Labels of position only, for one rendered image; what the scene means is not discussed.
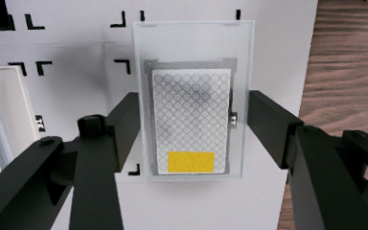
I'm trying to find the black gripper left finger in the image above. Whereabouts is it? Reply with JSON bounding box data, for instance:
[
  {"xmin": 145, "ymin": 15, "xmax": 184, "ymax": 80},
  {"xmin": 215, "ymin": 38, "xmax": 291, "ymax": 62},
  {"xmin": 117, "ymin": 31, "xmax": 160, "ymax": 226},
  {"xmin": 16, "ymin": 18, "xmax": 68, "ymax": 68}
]
[{"xmin": 0, "ymin": 92, "xmax": 141, "ymax": 230}]

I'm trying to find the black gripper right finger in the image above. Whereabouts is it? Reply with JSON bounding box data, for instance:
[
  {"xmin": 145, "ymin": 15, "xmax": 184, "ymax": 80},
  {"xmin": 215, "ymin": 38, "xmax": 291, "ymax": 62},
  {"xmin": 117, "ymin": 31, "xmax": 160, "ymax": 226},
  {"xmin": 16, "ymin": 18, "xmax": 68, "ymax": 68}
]
[{"xmin": 248, "ymin": 90, "xmax": 368, "ymax": 230}]

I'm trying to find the grey deck plate with rectangular bays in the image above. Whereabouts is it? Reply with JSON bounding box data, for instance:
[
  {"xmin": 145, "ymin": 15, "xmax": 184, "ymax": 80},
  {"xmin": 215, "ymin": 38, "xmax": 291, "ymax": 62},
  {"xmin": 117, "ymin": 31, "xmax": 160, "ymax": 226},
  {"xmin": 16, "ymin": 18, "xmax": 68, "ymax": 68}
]
[{"xmin": 0, "ymin": 0, "xmax": 317, "ymax": 230}]

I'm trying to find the clear plastic plate lid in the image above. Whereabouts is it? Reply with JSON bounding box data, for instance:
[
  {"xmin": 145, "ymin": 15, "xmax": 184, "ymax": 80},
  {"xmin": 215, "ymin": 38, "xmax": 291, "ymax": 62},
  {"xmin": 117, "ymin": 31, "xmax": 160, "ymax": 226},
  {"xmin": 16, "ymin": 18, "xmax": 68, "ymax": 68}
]
[{"xmin": 132, "ymin": 20, "xmax": 256, "ymax": 182}]

